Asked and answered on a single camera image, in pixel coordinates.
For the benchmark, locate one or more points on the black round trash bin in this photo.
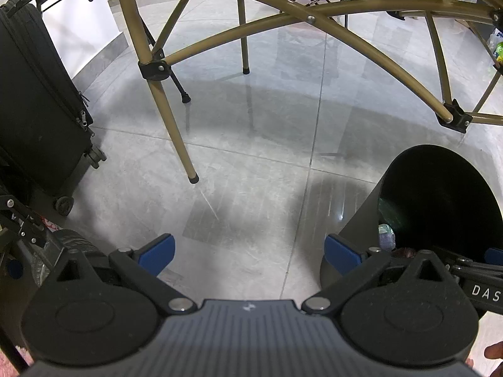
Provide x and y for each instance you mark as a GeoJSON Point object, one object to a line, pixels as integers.
{"type": "Point", "coordinates": [432, 188]}

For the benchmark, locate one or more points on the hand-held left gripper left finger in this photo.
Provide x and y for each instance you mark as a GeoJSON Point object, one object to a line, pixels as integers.
{"type": "Point", "coordinates": [157, 253]}

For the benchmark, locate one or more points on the purple woven pouch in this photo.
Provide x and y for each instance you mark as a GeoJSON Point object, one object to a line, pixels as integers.
{"type": "Point", "coordinates": [387, 239]}

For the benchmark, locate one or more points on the person's pink fleece clothing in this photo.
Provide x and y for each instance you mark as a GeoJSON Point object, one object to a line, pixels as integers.
{"type": "Point", "coordinates": [21, 355]}

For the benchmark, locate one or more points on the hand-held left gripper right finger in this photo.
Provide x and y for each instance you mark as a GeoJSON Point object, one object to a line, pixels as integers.
{"type": "Point", "coordinates": [342, 253]}

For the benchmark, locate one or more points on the tan slatted folding table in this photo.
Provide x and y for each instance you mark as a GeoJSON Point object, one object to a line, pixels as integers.
{"type": "Point", "coordinates": [172, 125]}

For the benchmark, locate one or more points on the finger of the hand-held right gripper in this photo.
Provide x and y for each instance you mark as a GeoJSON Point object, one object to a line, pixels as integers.
{"type": "Point", "coordinates": [458, 263]}
{"type": "Point", "coordinates": [494, 255]}

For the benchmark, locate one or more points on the person's right hand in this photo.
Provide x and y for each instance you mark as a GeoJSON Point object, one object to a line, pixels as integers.
{"type": "Point", "coordinates": [495, 351]}

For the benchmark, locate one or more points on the black suitcase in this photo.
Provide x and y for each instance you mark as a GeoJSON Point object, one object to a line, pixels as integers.
{"type": "Point", "coordinates": [35, 106]}

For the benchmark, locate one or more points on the green plastic bag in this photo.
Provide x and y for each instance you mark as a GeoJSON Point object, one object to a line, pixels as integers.
{"type": "Point", "coordinates": [498, 49]}

